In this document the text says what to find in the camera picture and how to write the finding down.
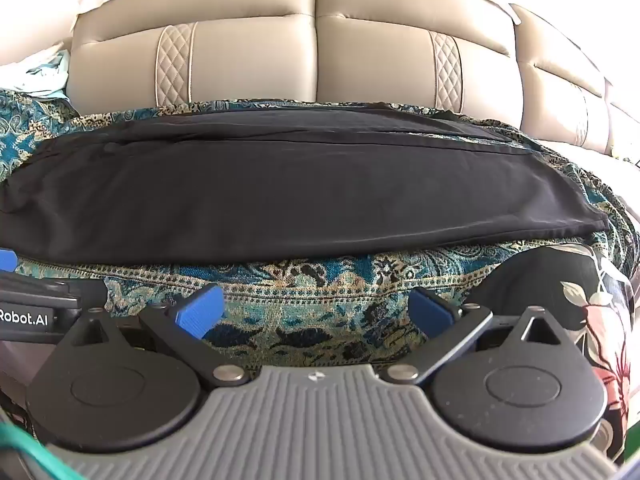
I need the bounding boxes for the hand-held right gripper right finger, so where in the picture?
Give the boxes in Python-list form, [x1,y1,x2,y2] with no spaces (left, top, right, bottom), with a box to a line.
[385,287,571,386]

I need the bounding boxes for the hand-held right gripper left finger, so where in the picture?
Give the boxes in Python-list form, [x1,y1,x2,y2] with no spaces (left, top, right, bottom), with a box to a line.
[65,284,251,388]

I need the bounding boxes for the black pants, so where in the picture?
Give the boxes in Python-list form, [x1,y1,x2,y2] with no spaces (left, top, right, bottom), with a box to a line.
[0,102,610,267]

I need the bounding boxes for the teal paisley blanket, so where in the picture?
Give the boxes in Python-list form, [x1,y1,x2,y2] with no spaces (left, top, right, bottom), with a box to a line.
[0,87,640,376]

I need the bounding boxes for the person's black floral clothing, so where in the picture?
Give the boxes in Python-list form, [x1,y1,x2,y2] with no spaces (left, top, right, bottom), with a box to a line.
[462,245,637,463]

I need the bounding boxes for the light blue crumpled cloth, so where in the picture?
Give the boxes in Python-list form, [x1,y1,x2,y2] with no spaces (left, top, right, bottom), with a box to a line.
[0,40,73,106]

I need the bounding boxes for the beige leather sofa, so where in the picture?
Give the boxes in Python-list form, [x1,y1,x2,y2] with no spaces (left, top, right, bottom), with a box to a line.
[0,0,640,171]

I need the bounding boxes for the green cable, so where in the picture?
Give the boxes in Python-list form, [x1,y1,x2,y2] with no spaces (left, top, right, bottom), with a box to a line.
[0,420,86,480]

